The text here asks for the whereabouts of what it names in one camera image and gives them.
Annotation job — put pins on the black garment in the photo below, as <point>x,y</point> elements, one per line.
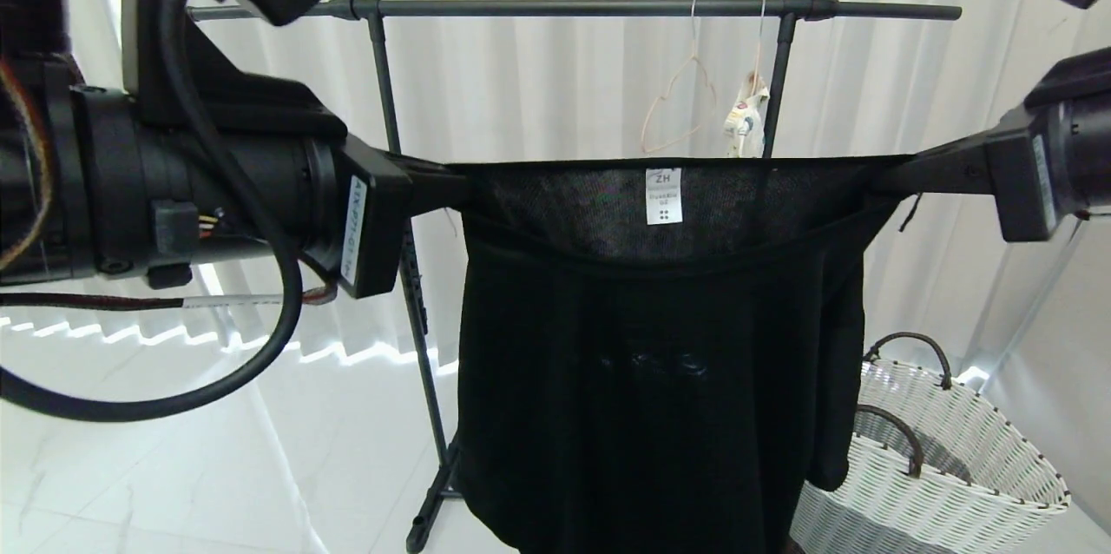
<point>651,380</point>

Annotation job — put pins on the black clothes rack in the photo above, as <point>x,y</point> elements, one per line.
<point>564,8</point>

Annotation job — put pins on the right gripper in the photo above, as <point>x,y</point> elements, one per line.
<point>1076,163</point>

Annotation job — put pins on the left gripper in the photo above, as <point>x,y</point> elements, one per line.
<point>260,198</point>

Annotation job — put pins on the white laundry basket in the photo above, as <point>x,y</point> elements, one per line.
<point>955,467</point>

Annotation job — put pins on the pink clothes hanger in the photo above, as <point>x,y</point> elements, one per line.
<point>668,98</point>
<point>760,42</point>

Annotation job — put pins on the cream printed garment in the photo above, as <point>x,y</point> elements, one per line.
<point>746,120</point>

